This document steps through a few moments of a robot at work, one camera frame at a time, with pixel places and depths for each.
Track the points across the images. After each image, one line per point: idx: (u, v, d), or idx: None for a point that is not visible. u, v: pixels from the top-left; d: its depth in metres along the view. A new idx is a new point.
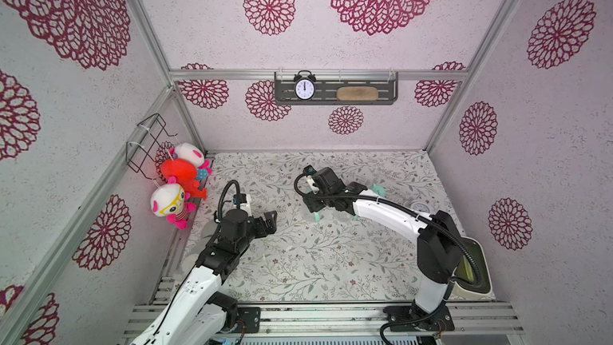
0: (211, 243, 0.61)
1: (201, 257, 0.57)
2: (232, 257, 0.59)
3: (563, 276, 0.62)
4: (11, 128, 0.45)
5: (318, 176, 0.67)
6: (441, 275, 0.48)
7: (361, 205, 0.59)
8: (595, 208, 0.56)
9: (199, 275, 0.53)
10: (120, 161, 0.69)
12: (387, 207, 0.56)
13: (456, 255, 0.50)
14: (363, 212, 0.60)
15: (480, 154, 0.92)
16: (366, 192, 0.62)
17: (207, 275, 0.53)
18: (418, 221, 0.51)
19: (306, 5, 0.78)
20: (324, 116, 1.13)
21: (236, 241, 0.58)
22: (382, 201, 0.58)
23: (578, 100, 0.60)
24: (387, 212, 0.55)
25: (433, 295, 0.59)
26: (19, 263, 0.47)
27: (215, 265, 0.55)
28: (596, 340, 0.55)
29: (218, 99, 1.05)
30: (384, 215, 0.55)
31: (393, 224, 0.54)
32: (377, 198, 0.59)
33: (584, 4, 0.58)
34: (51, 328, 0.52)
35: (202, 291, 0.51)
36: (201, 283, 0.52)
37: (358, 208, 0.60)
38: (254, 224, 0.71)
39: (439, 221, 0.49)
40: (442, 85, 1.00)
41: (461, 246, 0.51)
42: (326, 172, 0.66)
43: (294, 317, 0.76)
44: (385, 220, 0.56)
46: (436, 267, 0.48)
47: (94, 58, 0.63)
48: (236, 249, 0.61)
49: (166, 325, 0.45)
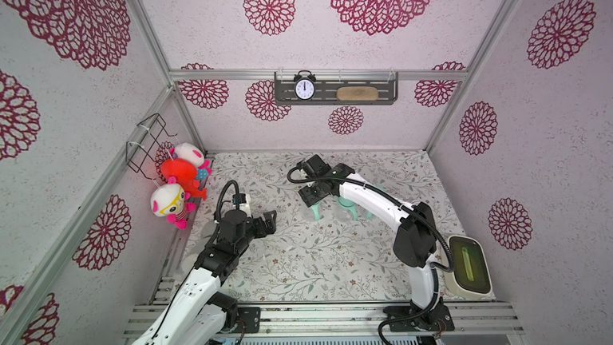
0: (211, 243, 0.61)
1: (200, 259, 0.56)
2: (231, 258, 0.59)
3: (563, 276, 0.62)
4: (11, 128, 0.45)
5: (306, 164, 0.70)
6: (414, 259, 0.52)
7: (347, 188, 0.60)
8: (595, 208, 0.56)
9: (198, 276, 0.53)
10: (120, 161, 0.69)
12: (373, 194, 0.57)
13: (429, 242, 0.54)
14: (348, 195, 0.61)
15: (480, 154, 0.92)
16: (353, 175, 0.62)
17: (207, 277, 0.53)
18: (401, 210, 0.53)
19: (306, 5, 0.78)
20: (324, 116, 1.13)
21: (235, 242, 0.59)
22: (369, 187, 0.59)
23: (578, 100, 0.60)
24: (373, 199, 0.57)
25: (421, 287, 0.61)
26: (20, 263, 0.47)
27: (215, 266, 0.55)
28: (596, 340, 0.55)
29: (218, 99, 1.05)
30: (368, 200, 0.57)
31: (376, 210, 0.57)
32: (365, 183, 0.60)
33: (584, 4, 0.58)
34: (51, 328, 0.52)
35: (201, 293, 0.51)
36: (199, 286, 0.51)
37: (344, 192, 0.62)
38: (253, 225, 0.71)
39: (419, 211, 0.52)
40: (442, 85, 1.00)
41: (439, 236, 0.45)
42: (311, 159, 0.68)
43: (294, 317, 0.76)
44: (367, 204, 0.58)
46: (410, 253, 0.52)
47: (94, 58, 0.63)
48: (236, 249, 0.61)
49: (165, 327, 0.45)
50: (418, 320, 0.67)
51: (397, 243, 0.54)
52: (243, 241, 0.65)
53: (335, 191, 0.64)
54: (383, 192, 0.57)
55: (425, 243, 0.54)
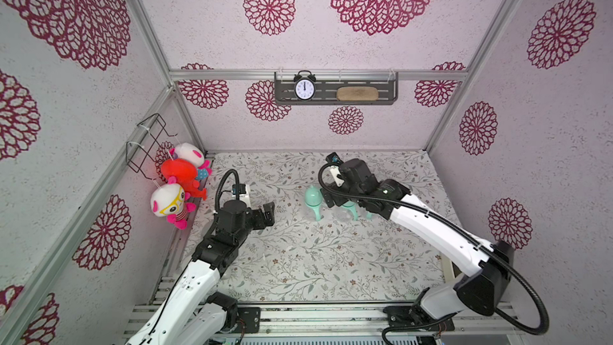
0: (210, 234, 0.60)
1: (199, 251, 0.54)
2: (231, 249, 0.57)
3: (563, 276, 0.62)
4: (11, 128, 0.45)
5: (346, 168, 0.56)
6: (486, 307, 0.44)
7: (405, 214, 0.50)
8: (595, 208, 0.56)
9: (196, 269, 0.51)
10: (121, 160, 0.69)
12: (438, 224, 0.47)
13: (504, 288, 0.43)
14: (401, 220, 0.51)
15: (480, 154, 0.92)
16: (410, 198, 0.52)
17: (204, 270, 0.51)
18: (480, 251, 0.43)
19: (306, 5, 0.78)
20: (324, 116, 1.13)
21: (234, 233, 0.58)
22: (432, 215, 0.49)
23: (578, 100, 0.60)
24: (439, 230, 0.47)
25: (448, 305, 0.56)
26: (19, 263, 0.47)
27: (212, 257, 0.53)
28: (596, 341, 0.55)
29: (218, 99, 1.05)
30: (429, 231, 0.47)
31: (437, 243, 0.48)
32: (425, 209, 0.50)
33: (584, 4, 0.58)
34: (51, 328, 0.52)
35: (199, 285, 0.49)
36: (197, 279, 0.50)
37: (395, 216, 0.51)
38: (253, 218, 0.69)
39: (500, 252, 0.43)
40: (442, 85, 1.00)
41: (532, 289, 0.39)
42: (356, 165, 0.54)
43: (294, 317, 0.76)
44: (426, 235, 0.49)
46: (482, 300, 0.44)
47: (94, 58, 0.63)
48: (237, 239, 0.61)
49: (163, 323, 0.44)
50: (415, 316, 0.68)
51: (464, 283, 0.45)
52: (244, 231, 0.64)
53: (385, 212, 0.53)
54: (451, 223, 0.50)
55: (502, 290, 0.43)
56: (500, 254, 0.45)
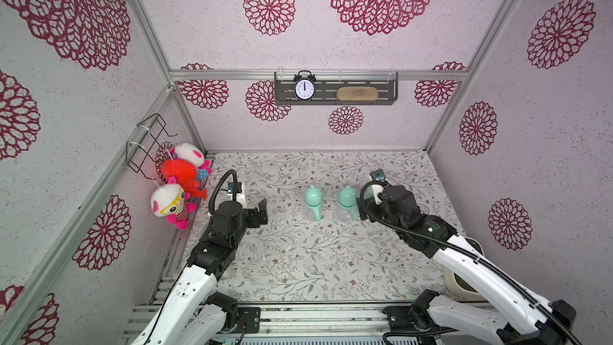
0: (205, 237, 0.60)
1: (193, 255, 0.53)
2: (227, 252, 0.55)
3: (563, 276, 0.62)
4: (11, 128, 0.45)
5: (391, 196, 0.53)
6: None
7: (452, 258, 0.47)
8: (595, 208, 0.56)
9: (191, 275, 0.50)
10: (120, 161, 0.69)
12: (489, 274, 0.45)
13: None
14: (445, 263, 0.49)
15: (480, 154, 0.92)
16: (456, 239, 0.49)
17: (199, 276, 0.50)
18: (537, 311, 0.40)
19: (306, 5, 0.78)
20: (324, 116, 1.13)
21: (230, 236, 0.57)
22: (484, 263, 0.46)
23: (578, 100, 0.60)
24: (491, 280, 0.44)
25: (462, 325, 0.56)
26: (19, 263, 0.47)
27: (208, 262, 0.52)
28: (596, 341, 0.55)
29: (218, 99, 1.05)
30: (479, 280, 0.45)
31: (488, 294, 0.45)
32: (476, 255, 0.47)
33: (584, 4, 0.58)
34: (51, 328, 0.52)
35: (194, 291, 0.48)
36: (192, 285, 0.49)
37: (439, 258, 0.50)
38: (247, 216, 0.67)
39: (561, 315, 0.40)
40: (442, 85, 1.00)
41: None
42: (403, 194, 0.52)
43: (294, 317, 0.76)
44: (473, 283, 0.46)
46: None
47: (94, 58, 0.63)
48: (232, 242, 0.60)
49: (159, 331, 0.43)
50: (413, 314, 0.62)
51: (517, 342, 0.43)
52: (239, 233, 0.62)
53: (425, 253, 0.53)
54: (506, 275, 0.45)
55: None
56: (560, 316, 0.42)
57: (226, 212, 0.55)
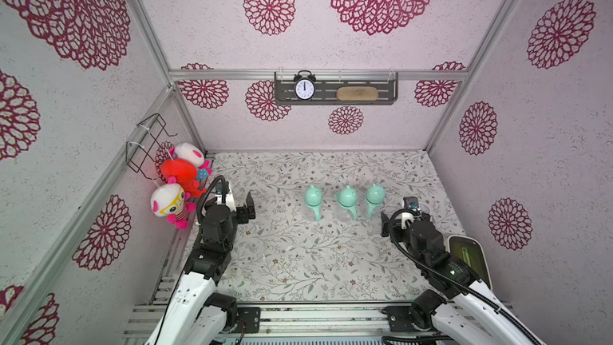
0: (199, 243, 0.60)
1: (190, 262, 0.54)
2: (222, 256, 0.56)
3: (563, 276, 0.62)
4: (11, 128, 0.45)
5: (421, 234, 0.54)
6: None
7: (472, 304, 0.49)
8: (595, 208, 0.56)
9: (190, 282, 0.51)
10: (120, 161, 0.69)
12: (509, 326, 0.46)
13: None
14: (468, 307, 0.51)
15: (480, 154, 0.92)
16: (479, 286, 0.51)
17: (199, 281, 0.51)
18: None
19: (306, 5, 0.78)
20: (324, 117, 1.14)
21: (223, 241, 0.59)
22: (504, 314, 0.47)
23: (578, 100, 0.60)
24: (508, 331, 0.46)
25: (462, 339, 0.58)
26: (19, 263, 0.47)
27: (206, 267, 0.53)
28: (596, 341, 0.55)
29: (218, 99, 1.05)
30: (496, 329, 0.47)
31: None
32: (498, 305, 0.49)
33: (584, 4, 0.58)
34: (51, 328, 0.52)
35: (197, 297, 0.50)
36: (193, 291, 0.50)
37: (460, 300, 0.51)
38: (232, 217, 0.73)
39: None
40: (442, 85, 1.00)
41: None
42: (433, 235, 0.53)
43: (294, 317, 0.76)
44: (492, 332, 0.48)
46: None
47: (94, 58, 0.63)
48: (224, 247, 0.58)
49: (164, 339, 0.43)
50: (414, 312, 0.68)
51: None
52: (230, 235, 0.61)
53: (448, 293, 0.53)
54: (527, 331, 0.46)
55: None
56: None
57: (215, 218, 0.55)
